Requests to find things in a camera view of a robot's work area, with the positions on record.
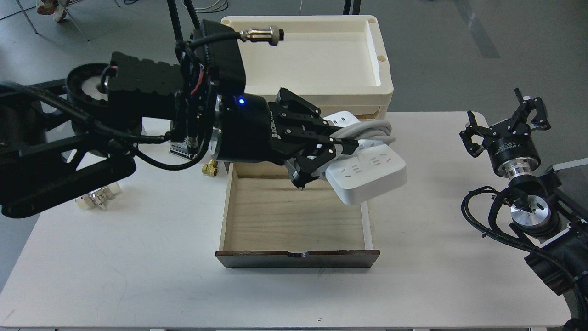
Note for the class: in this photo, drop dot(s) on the small white metal connector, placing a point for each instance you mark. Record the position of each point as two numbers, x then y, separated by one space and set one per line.
98 198

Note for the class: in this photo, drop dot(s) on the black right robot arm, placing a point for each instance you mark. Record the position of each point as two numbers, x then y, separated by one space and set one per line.
532 213

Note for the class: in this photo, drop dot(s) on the cream plastic tray cabinet top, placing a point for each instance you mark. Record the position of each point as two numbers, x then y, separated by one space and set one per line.
338 63

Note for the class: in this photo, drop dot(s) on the open wooden drawer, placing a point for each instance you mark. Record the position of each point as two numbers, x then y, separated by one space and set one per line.
268 223

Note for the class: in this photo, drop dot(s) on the brass valve with red handle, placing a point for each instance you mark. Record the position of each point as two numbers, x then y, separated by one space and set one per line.
210 169

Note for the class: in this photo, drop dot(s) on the silver metal power supply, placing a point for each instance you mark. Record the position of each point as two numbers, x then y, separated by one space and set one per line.
180 150

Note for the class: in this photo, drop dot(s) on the white power strip with cable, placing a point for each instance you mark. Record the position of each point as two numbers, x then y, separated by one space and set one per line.
372 169

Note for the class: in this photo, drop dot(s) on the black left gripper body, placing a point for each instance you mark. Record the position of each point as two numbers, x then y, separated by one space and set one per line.
243 129

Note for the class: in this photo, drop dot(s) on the person's shoe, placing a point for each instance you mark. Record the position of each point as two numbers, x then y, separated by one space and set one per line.
56 8

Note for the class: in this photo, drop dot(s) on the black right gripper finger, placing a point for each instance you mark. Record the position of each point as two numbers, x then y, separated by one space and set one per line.
531 115
472 129

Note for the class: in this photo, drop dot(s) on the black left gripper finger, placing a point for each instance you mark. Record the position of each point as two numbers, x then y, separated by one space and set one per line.
299 126
303 166

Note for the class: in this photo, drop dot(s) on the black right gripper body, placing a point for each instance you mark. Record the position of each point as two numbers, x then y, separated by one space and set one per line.
511 142

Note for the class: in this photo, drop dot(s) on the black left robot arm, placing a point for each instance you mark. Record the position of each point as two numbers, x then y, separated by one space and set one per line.
65 138

